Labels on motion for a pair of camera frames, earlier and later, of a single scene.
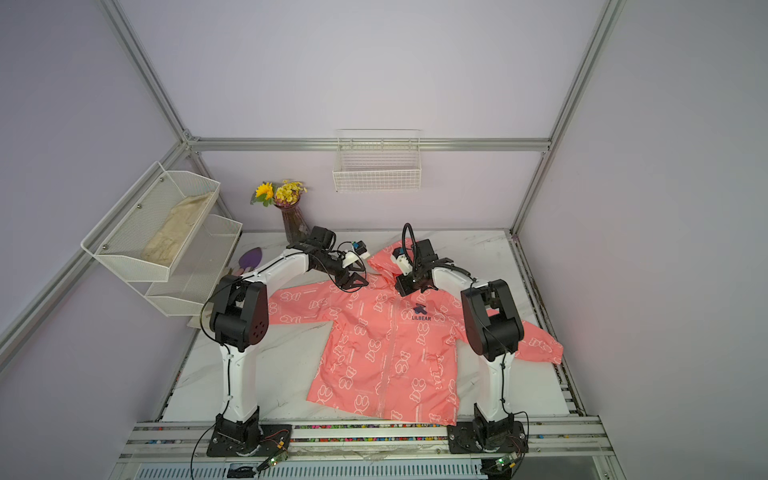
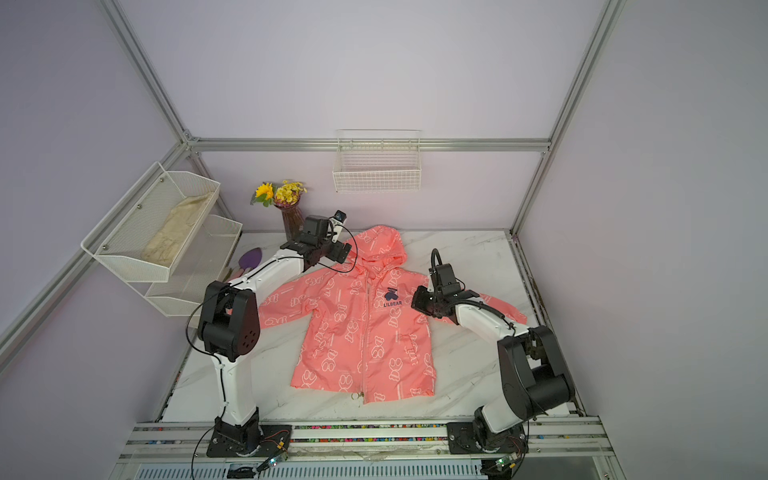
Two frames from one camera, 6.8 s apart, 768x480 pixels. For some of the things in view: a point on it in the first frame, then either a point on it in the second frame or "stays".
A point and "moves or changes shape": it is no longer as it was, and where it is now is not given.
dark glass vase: [297, 227] stays
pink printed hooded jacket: [388, 351] moves or changes shape
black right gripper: [403, 286] → [418, 301]
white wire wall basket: [378, 160] stays
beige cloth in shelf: [166, 244] stays
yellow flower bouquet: [288, 193] stays
